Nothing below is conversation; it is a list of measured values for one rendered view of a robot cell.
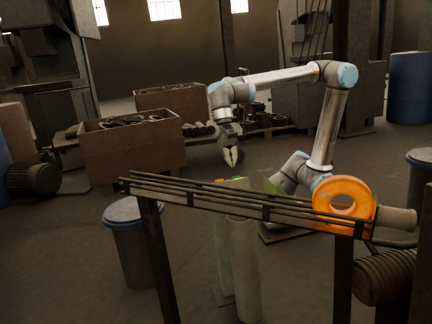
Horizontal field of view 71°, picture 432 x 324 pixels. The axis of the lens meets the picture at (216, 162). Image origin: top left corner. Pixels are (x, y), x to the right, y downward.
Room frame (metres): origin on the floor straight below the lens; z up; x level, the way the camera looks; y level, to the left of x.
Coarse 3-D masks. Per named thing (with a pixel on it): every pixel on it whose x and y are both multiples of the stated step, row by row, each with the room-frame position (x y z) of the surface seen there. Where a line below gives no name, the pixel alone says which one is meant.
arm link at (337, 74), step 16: (336, 64) 1.60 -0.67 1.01; (352, 64) 1.55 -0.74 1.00; (336, 80) 1.56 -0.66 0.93; (352, 80) 1.55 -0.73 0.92; (336, 96) 1.56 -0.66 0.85; (336, 112) 1.56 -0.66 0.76; (320, 128) 1.61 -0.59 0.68; (336, 128) 1.57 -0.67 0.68; (320, 144) 1.59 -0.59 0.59; (320, 160) 1.59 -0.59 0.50; (304, 176) 1.64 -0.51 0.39; (320, 176) 1.56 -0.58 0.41
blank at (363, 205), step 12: (324, 180) 0.75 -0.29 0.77; (336, 180) 0.72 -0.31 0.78; (348, 180) 0.71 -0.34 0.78; (360, 180) 0.72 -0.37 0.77; (324, 192) 0.73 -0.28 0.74; (336, 192) 0.72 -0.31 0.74; (348, 192) 0.71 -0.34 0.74; (360, 192) 0.70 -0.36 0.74; (312, 204) 0.74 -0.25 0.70; (324, 204) 0.73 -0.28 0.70; (360, 204) 0.70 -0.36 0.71; (372, 204) 0.69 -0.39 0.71; (324, 216) 0.73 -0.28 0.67; (360, 216) 0.70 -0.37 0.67; (336, 228) 0.72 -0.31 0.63; (348, 228) 0.71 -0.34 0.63
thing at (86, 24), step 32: (0, 0) 4.81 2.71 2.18; (32, 0) 4.82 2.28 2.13; (64, 0) 4.81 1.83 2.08; (32, 32) 4.87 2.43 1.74; (64, 32) 5.22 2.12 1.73; (96, 32) 5.70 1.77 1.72; (64, 64) 5.35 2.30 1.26; (32, 96) 4.77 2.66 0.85; (64, 96) 4.78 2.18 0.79; (96, 96) 5.92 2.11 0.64; (64, 128) 4.77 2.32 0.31
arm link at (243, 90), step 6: (234, 84) 1.39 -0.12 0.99; (240, 84) 1.39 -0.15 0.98; (246, 84) 1.40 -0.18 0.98; (252, 84) 1.41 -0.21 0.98; (234, 90) 1.36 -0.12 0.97; (240, 90) 1.37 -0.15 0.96; (246, 90) 1.38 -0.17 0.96; (252, 90) 1.39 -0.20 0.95; (234, 96) 1.35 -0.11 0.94; (240, 96) 1.36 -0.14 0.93; (246, 96) 1.37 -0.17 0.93; (252, 96) 1.39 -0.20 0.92; (234, 102) 1.37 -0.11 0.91; (240, 102) 1.38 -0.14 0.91; (246, 102) 1.40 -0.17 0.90
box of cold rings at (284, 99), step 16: (368, 64) 3.88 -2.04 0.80; (384, 64) 3.92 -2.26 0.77; (368, 80) 3.88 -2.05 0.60; (384, 80) 3.92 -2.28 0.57; (272, 96) 4.59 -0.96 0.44; (288, 96) 4.01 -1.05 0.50; (304, 96) 3.74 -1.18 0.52; (320, 96) 3.77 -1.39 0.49; (368, 96) 3.89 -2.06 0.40; (272, 112) 4.62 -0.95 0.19; (288, 112) 4.03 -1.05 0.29; (304, 112) 3.74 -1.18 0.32; (320, 112) 3.78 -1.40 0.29; (368, 112) 3.89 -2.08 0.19; (304, 128) 3.75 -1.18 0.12
